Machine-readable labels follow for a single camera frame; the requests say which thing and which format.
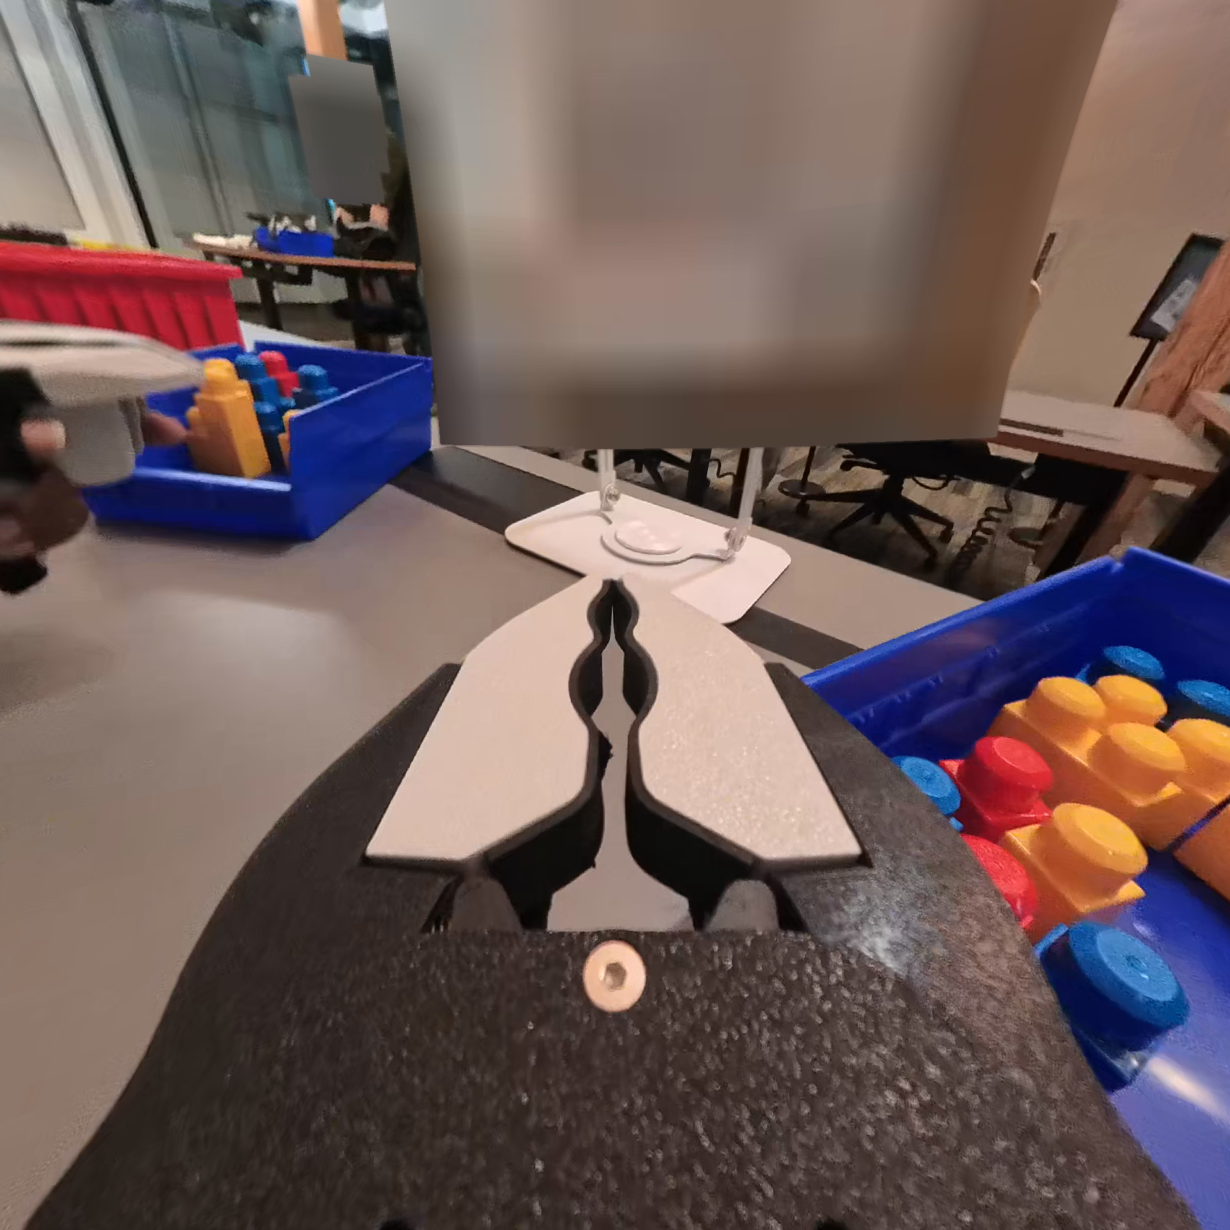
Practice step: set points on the red plastic bin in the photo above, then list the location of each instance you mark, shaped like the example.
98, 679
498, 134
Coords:
124, 297

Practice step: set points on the small blue bin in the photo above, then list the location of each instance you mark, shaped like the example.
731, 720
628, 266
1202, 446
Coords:
297, 244

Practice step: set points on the wooden slab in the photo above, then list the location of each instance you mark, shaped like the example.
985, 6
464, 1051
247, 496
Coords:
1201, 364

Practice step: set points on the wooden desk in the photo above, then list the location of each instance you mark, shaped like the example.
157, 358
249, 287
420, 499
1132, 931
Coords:
1104, 436

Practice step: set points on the pile of mixed toy blocks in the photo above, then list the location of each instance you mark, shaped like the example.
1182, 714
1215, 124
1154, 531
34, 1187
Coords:
1085, 758
225, 423

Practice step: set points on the yellow plastic bin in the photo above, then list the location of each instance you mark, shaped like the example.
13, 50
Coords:
110, 243

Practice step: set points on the wooden table with black legs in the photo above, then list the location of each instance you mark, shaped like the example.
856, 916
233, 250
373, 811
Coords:
316, 263

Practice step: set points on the blue plastic bin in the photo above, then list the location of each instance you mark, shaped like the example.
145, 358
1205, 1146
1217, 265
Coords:
960, 634
356, 451

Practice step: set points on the person's left hand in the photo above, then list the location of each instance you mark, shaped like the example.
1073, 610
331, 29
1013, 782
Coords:
42, 518

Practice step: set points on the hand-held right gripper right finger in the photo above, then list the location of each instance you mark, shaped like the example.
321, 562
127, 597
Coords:
739, 758

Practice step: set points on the black office chair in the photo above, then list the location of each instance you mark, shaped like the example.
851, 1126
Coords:
893, 499

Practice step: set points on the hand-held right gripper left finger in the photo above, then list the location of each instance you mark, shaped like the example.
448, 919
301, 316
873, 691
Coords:
480, 758

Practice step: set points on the white instruction sign stand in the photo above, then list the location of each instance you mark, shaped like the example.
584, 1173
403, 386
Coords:
710, 577

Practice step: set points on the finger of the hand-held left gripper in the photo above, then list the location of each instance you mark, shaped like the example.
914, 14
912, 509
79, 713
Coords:
86, 341
116, 382

